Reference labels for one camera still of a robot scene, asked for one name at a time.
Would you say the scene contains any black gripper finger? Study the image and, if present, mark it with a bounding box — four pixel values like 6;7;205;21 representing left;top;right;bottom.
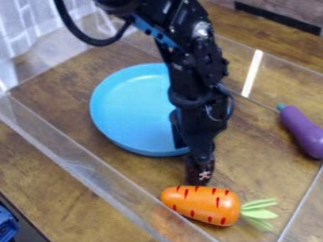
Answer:
184;155;214;185
169;111;186;149

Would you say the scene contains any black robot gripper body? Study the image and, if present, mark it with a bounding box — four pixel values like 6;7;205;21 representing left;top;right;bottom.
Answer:
169;84;235;158

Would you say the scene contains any orange toy carrot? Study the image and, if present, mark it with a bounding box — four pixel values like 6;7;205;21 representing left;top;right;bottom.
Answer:
160;185;277;231

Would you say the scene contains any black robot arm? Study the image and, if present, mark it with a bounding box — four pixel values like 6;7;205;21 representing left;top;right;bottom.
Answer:
93;0;235;185

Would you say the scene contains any blue round plate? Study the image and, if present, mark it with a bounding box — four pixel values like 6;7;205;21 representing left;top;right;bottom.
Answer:
89;63;190;157

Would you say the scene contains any purple toy eggplant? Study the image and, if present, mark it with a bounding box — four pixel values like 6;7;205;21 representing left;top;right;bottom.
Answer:
276;104;323;159

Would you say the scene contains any blue object at corner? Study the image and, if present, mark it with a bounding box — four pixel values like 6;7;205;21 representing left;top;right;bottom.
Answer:
0;205;20;242

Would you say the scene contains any black cable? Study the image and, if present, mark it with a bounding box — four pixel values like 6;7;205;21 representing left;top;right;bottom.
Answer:
52;0;133;47

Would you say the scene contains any clear acrylic enclosure wall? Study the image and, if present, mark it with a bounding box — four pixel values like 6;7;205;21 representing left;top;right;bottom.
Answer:
0;12;323;242

